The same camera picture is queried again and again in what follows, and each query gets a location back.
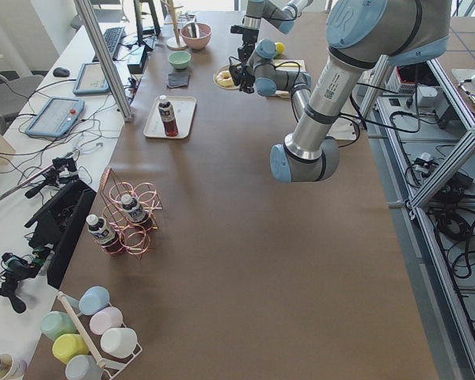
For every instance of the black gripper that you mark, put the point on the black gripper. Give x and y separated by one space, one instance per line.
246 42
241 77

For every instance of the glazed donut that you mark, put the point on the glazed donut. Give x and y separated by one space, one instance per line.
224 79

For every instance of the white plate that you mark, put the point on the white plate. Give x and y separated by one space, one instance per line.
226 67

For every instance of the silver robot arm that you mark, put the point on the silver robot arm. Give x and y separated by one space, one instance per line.
358 33
257 10

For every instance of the cream rabbit tray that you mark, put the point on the cream rabbit tray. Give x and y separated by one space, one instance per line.
183 107

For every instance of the dark drink bottle on tray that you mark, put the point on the dark drink bottle on tray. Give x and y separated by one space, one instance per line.
167 114

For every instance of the pink ice bowl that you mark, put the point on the pink ice bowl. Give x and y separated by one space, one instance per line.
202 41

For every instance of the steel ice scoop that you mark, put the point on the steel ice scoop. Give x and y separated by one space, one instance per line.
192 30

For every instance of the green bowl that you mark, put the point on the green bowl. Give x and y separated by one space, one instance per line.
180 60

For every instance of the wooden mug tree stand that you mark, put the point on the wooden mug tree stand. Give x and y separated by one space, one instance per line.
174 43

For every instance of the grey folded cloth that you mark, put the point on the grey folded cloth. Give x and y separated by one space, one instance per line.
178 80

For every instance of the black keyboard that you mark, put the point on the black keyboard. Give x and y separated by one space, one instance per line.
112 38

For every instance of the blue teach pendant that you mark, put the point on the blue teach pendant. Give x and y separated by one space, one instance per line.
56 118
91 81

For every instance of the bottle in rack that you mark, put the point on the bottle in rack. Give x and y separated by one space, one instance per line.
104 234
133 208

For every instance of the black computer mouse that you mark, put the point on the black computer mouse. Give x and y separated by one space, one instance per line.
61 72

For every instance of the blue cup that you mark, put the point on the blue cup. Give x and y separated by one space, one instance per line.
94 299

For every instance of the pink cup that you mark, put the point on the pink cup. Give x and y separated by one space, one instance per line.
107 318

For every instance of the white cup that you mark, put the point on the white cup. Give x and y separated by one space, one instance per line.
119 342

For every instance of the green cup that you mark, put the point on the green cup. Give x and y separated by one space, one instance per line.
56 324

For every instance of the yellow cup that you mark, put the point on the yellow cup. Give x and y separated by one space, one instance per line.
67 346

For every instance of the grey cup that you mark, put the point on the grey cup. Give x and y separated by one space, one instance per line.
83 367

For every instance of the copper wire bottle rack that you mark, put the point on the copper wire bottle rack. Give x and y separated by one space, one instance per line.
137 239

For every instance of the aluminium frame post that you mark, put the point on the aluminium frame post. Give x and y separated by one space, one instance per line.
89 20

